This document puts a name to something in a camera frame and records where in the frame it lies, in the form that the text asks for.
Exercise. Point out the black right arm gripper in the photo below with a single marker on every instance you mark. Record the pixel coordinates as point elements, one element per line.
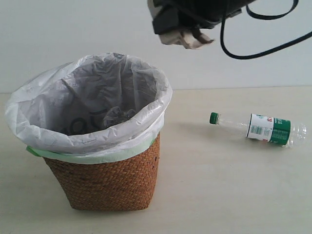
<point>193,14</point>

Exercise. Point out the brown cardboard pulp tray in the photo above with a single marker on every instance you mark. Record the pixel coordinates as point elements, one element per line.
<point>189,39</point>

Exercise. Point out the clear bottle with black cap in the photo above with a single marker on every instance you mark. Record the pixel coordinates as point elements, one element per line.
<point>116,116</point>

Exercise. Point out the clear bottle with green label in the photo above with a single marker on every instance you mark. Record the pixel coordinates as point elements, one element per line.
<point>273,130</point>

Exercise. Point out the white and green bin liner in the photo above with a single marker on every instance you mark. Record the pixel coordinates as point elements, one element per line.
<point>58,114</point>

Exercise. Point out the brown woven wicker basket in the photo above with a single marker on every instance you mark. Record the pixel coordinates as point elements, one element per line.
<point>126,185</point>

